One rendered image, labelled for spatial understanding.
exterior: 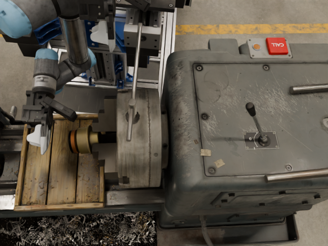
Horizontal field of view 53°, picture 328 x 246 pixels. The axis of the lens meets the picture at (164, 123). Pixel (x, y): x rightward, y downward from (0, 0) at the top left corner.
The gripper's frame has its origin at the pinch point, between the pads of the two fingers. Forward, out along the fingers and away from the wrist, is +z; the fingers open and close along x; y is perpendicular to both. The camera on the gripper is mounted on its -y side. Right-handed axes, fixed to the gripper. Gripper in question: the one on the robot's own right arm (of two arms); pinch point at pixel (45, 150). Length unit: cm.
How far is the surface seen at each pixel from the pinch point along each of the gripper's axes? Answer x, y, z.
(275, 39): 20, -71, -30
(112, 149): 4.6, -20.9, 1.1
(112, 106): 9.8, -20.5, -11.1
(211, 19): -115, -98, -144
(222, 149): 21, -50, 6
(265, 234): -47, -89, 27
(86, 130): 4.5, -12.8, -5.1
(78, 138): 3.9, -10.3, -2.6
